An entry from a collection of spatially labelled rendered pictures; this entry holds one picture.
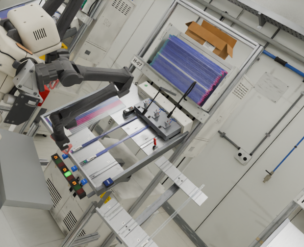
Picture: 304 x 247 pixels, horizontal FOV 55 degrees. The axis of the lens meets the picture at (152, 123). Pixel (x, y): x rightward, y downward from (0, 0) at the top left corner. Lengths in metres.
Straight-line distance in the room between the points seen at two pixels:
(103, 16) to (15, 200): 1.91
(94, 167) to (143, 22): 2.90
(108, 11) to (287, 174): 2.34
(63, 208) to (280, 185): 2.09
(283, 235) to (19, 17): 1.61
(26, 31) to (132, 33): 3.17
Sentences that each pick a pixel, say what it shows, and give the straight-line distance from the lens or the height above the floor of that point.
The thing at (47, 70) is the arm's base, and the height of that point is 1.23.
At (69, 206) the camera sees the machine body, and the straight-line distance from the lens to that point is 2.30.
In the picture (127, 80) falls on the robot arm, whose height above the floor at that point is 1.31.
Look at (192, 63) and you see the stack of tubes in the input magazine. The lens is 1.98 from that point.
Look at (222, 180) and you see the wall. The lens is 3.39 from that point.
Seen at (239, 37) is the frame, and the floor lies 1.87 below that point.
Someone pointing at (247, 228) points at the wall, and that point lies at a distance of 3.38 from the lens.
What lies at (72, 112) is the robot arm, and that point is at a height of 1.03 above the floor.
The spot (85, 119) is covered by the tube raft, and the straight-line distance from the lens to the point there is 2.01.
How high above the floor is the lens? 1.57
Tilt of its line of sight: 14 degrees down
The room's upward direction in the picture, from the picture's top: 36 degrees clockwise
